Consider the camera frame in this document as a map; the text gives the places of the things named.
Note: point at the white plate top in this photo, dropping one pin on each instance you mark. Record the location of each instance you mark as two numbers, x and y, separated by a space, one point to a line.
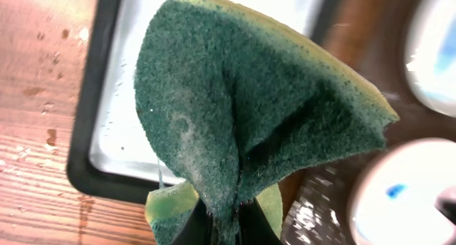
430 55

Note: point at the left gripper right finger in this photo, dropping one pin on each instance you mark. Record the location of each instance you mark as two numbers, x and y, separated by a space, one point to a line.
254 228

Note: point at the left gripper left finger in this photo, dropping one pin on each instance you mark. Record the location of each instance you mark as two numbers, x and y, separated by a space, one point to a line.
198 229

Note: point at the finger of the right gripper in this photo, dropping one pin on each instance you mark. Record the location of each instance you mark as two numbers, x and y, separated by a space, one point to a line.
445 203

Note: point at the white plate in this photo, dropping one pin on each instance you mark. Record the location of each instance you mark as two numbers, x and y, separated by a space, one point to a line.
393 201
430 55

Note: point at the green and yellow sponge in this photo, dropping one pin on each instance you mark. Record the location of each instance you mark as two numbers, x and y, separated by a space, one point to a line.
220 91

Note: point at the dark rectangular sponge tray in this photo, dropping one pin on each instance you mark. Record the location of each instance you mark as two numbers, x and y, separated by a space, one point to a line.
110 156

